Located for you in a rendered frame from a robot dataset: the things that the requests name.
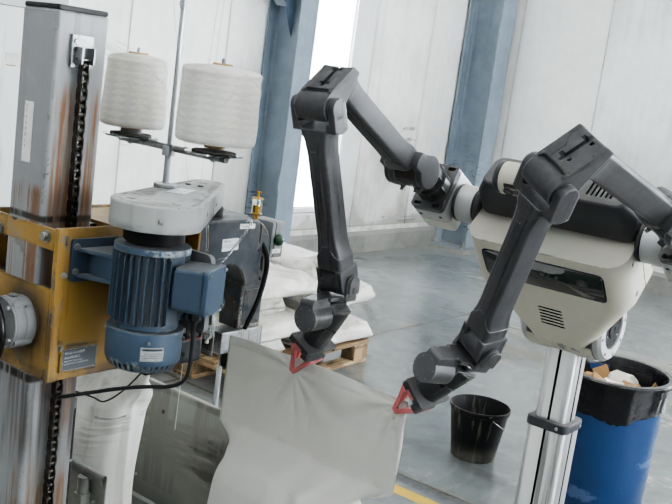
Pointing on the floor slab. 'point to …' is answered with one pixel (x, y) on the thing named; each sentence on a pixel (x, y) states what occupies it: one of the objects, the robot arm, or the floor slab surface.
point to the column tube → (52, 174)
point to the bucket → (477, 427)
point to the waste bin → (616, 433)
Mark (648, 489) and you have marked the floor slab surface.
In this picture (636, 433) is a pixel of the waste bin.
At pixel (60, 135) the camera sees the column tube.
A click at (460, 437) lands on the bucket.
